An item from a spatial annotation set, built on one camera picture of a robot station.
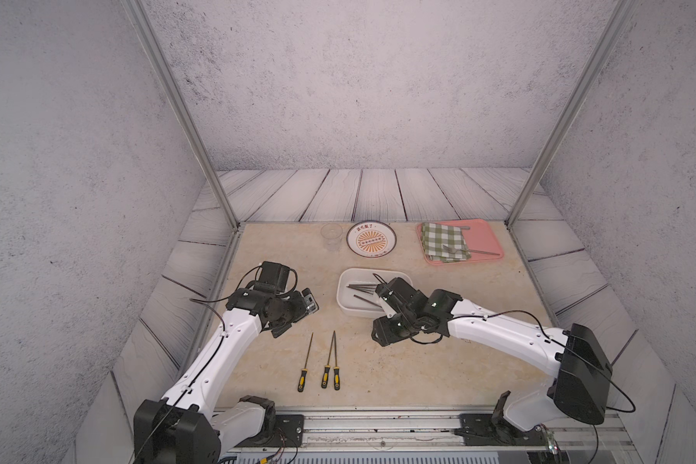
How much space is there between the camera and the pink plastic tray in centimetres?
113

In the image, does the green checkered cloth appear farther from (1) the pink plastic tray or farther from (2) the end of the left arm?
(2) the end of the left arm

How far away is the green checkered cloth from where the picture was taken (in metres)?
1.10
